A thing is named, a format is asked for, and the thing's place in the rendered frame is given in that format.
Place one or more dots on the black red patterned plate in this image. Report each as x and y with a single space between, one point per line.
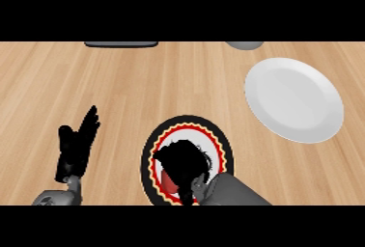
223 151

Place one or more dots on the red bell pepper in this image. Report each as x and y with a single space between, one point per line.
169 183

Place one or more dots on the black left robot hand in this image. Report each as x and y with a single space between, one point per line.
76 144

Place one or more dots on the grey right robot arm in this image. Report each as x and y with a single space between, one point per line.
232 191

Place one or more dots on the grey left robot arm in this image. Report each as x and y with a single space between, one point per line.
61 194

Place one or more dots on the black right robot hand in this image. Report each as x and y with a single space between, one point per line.
182 162

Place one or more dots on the dark grey flat appliance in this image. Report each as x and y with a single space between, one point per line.
122 44

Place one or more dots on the white plate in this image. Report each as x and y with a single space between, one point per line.
294 99

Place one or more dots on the grey rounded object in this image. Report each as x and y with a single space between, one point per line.
244 45

